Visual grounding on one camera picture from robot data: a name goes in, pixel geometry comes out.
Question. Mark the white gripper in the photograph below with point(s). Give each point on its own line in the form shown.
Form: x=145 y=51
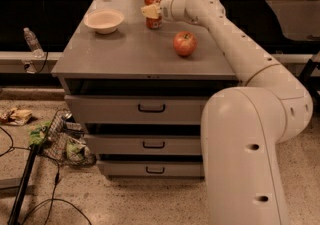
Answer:
x=167 y=4

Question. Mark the orange soda can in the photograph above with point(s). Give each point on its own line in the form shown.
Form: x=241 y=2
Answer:
x=153 y=16

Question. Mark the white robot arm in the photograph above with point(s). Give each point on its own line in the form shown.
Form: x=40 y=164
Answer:
x=241 y=126

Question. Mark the white paper bowl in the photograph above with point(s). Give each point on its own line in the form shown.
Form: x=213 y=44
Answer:
x=103 y=21

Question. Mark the red apple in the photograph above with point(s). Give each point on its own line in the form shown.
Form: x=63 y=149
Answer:
x=184 y=43

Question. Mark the grey drawer cabinet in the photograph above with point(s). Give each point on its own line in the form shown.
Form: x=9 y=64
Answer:
x=135 y=61

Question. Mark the top grey drawer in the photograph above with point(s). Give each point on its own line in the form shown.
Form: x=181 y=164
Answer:
x=135 y=110

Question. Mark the grey drawer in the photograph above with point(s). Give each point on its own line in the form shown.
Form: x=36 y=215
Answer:
x=143 y=145
x=150 y=169
x=135 y=110

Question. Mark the clear plastic water bottle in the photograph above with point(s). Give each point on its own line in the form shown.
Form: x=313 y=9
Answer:
x=33 y=43

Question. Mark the middle grey drawer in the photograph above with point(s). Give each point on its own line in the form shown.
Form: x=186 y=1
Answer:
x=143 y=145

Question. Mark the bottom grey drawer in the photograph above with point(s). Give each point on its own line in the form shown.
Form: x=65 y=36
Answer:
x=150 y=169

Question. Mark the green snack bag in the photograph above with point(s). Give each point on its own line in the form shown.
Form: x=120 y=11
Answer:
x=38 y=134

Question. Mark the crumpled snack wrapper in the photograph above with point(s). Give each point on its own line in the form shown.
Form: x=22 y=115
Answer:
x=15 y=117

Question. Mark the black metal stand leg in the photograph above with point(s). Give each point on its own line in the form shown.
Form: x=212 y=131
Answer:
x=15 y=212

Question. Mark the wire mesh basket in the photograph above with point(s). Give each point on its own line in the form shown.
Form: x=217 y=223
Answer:
x=65 y=142

